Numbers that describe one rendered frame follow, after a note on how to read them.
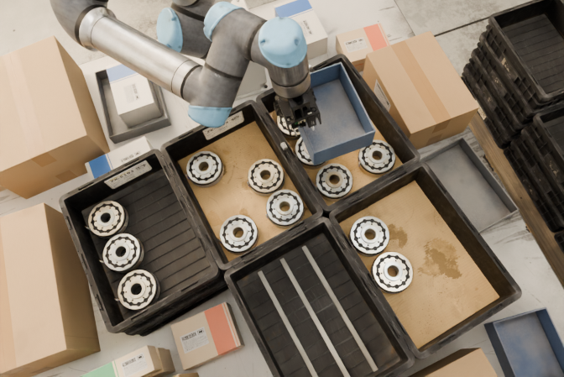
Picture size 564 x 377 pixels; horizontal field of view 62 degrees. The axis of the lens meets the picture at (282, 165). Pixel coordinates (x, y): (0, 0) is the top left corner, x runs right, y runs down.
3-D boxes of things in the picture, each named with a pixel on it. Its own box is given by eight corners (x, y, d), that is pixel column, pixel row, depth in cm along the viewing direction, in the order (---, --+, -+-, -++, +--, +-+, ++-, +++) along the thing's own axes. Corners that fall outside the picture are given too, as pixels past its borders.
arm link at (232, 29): (189, 54, 85) (237, 81, 81) (209, -7, 81) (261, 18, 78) (212, 57, 92) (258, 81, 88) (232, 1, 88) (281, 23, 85)
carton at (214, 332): (190, 369, 129) (184, 370, 122) (177, 327, 134) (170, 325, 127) (244, 346, 131) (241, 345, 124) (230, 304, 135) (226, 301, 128)
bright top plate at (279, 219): (260, 200, 130) (260, 199, 130) (293, 184, 131) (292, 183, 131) (276, 232, 126) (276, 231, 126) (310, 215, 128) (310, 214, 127)
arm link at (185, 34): (185, 50, 150) (147, 40, 140) (199, 9, 146) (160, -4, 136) (204, 64, 142) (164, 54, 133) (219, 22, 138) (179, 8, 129)
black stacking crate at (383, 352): (230, 280, 127) (222, 274, 116) (324, 227, 131) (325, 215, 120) (304, 427, 112) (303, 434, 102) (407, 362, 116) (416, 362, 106)
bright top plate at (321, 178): (310, 173, 132) (310, 172, 132) (342, 158, 133) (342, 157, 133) (326, 203, 129) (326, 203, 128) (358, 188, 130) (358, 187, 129)
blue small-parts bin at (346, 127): (284, 96, 118) (282, 81, 112) (339, 77, 119) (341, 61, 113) (313, 165, 110) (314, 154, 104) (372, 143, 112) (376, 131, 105)
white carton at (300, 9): (275, 22, 172) (273, 5, 164) (305, 11, 173) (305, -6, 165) (295, 64, 165) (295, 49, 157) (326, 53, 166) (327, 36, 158)
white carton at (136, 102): (115, 81, 167) (105, 66, 158) (148, 70, 168) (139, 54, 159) (128, 128, 159) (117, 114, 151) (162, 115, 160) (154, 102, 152)
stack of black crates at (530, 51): (455, 79, 222) (488, 15, 181) (513, 59, 224) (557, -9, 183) (498, 151, 207) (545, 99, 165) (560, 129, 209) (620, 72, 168)
